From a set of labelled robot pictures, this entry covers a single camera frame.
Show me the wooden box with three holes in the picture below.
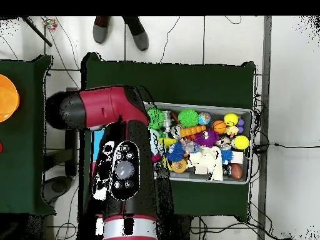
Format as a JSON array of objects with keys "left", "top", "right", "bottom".
[{"left": 89, "top": 127, "right": 107, "bottom": 196}]

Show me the green spiky ball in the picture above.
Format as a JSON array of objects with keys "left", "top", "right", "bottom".
[
  {"left": 147, "top": 108, "right": 165, "bottom": 131},
  {"left": 177, "top": 108, "right": 199, "bottom": 129}
]

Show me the blue spiky ball with eyes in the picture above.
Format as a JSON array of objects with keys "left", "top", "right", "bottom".
[{"left": 166, "top": 142, "right": 186, "bottom": 162}]

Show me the orange plastic toy block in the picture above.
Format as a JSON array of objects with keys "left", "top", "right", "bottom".
[{"left": 179, "top": 124, "right": 207, "bottom": 139}]

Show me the purple furry monster toy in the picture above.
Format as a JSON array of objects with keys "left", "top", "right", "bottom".
[{"left": 194, "top": 129, "right": 220, "bottom": 148}]

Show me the cream knitted cloth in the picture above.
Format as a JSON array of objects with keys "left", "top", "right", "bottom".
[{"left": 187, "top": 146, "right": 224, "bottom": 182}]

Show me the dark green table cloth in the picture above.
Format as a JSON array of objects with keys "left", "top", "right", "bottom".
[
  {"left": 0, "top": 54, "right": 53, "bottom": 216},
  {"left": 79, "top": 52, "right": 258, "bottom": 221}
]

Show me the orange toy basketball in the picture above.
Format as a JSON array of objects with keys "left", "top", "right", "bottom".
[{"left": 212, "top": 119, "right": 228, "bottom": 135}]

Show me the yellow ball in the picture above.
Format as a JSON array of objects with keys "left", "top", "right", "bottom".
[
  {"left": 232, "top": 134, "right": 250, "bottom": 151},
  {"left": 223, "top": 112, "right": 238, "bottom": 126}
]

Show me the grey round stand base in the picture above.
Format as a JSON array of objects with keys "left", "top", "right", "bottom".
[{"left": 42, "top": 174, "right": 76, "bottom": 203}]

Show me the small colourful floor toy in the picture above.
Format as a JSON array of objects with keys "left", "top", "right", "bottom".
[{"left": 41, "top": 17, "right": 58, "bottom": 32}]

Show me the orange round bowl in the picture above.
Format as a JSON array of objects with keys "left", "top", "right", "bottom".
[{"left": 0, "top": 74, "right": 21, "bottom": 124}]

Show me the thin black rod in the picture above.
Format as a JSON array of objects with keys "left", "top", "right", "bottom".
[{"left": 19, "top": 16, "right": 53, "bottom": 47}]

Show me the wire mesh bin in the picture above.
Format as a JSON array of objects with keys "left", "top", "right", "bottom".
[{"left": 144, "top": 102, "right": 255, "bottom": 186}]

